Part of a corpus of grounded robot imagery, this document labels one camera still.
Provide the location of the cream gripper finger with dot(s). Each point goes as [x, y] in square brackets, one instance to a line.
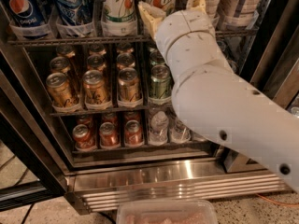
[151, 16]
[198, 5]

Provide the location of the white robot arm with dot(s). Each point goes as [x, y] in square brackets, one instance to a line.
[210, 99]

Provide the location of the white can far right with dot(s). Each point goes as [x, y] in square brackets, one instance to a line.
[243, 0]

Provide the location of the green can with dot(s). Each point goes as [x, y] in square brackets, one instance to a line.
[156, 58]
[160, 82]

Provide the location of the gold can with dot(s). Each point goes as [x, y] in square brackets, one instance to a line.
[62, 65]
[129, 89]
[95, 87]
[61, 90]
[125, 60]
[97, 62]

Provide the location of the green can front left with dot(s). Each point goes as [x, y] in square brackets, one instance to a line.
[160, 82]

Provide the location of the gold can front right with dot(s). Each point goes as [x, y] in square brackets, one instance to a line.
[129, 89]

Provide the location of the gold can front middle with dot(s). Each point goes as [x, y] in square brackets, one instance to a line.
[95, 87]

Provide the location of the stainless steel fridge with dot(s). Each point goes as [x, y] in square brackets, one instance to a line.
[261, 48]

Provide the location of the red can front right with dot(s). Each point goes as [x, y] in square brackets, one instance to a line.
[133, 133]

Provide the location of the red can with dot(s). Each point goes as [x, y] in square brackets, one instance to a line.
[108, 134]
[83, 136]
[133, 133]

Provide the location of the gold can front left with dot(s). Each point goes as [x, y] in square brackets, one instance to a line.
[61, 90]

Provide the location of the red can front middle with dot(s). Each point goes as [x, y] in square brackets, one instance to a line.
[108, 134]

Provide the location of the red can front left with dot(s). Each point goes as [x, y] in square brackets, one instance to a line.
[83, 136]

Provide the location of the open fridge door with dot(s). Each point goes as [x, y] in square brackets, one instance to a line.
[23, 136]

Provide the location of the water bottle left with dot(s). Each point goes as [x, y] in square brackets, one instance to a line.
[158, 129]

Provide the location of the water bottle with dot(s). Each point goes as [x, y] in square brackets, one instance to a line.
[158, 129]
[179, 133]

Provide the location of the water bottle middle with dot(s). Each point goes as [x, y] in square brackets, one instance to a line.
[179, 133]

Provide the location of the clear plastic container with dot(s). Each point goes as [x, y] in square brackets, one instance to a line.
[167, 212]

